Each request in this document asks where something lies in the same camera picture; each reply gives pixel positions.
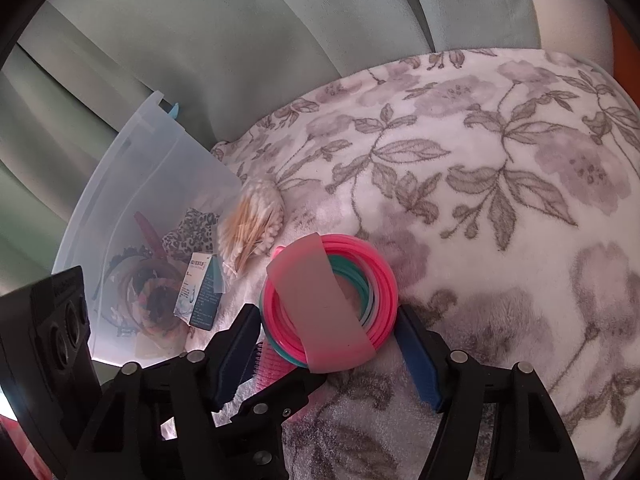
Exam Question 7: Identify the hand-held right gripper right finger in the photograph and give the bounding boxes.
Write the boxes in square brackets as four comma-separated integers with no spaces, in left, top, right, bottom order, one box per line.
[396,305,586,480]

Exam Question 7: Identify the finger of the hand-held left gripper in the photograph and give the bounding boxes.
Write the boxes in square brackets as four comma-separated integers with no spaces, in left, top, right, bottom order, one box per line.
[215,367,327,480]

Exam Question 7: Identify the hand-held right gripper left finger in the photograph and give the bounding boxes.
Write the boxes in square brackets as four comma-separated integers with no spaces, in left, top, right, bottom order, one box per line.
[70,302,262,480]

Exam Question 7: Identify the white blue medicine box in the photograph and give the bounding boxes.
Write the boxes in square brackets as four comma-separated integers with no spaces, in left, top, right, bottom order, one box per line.
[172,252,226,331]

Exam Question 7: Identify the pink teal hair tie pack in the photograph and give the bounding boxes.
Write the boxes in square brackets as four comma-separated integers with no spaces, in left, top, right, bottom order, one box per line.
[260,232,399,373]

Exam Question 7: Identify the leopard print scrunchie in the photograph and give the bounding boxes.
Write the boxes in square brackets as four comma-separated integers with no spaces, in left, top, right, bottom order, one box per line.
[161,208,221,266]

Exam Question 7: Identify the cotton swab pack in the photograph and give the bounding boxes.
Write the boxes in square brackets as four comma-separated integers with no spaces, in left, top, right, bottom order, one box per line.
[216,180,285,277]

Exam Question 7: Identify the black toothed headband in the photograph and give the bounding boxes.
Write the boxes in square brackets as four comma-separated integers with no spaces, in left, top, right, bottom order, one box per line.
[90,245,166,311]

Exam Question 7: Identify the red hair claw clip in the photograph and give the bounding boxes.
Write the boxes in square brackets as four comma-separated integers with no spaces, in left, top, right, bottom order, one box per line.
[132,211,166,261]

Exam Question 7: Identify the clear plastic storage container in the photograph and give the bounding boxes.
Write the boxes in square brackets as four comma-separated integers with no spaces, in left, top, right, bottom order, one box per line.
[52,91,246,366]

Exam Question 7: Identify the grey floral fleece blanket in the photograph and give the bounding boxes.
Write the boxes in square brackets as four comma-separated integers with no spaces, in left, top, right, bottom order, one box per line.
[95,49,640,480]

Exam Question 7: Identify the pale green curtain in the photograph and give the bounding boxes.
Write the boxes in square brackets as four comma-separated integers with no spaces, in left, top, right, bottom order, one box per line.
[0,0,546,361]

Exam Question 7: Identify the wooden headboard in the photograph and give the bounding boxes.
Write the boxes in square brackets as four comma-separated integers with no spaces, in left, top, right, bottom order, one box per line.
[607,5,640,81]

